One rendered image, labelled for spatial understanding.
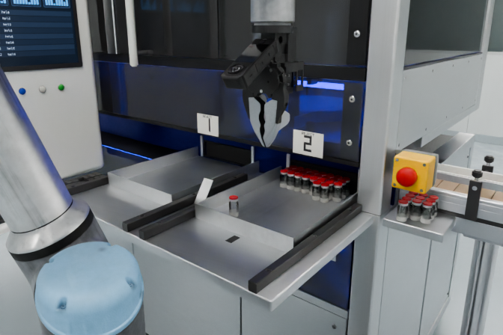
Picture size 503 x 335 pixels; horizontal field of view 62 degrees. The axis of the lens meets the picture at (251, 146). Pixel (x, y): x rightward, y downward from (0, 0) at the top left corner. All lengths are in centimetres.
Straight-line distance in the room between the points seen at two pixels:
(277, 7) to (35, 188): 44
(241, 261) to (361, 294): 41
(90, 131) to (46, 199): 96
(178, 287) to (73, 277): 108
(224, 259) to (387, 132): 43
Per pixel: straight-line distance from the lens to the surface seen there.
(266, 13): 71
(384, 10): 92
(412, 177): 90
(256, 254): 81
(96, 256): 56
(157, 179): 121
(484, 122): 561
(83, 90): 153
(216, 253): 81
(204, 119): 123
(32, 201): 60
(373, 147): 95
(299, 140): 104
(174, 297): 164
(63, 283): 53
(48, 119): 148
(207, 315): 154
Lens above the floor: 129
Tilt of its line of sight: 16 degrees down
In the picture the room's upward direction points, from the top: straight up
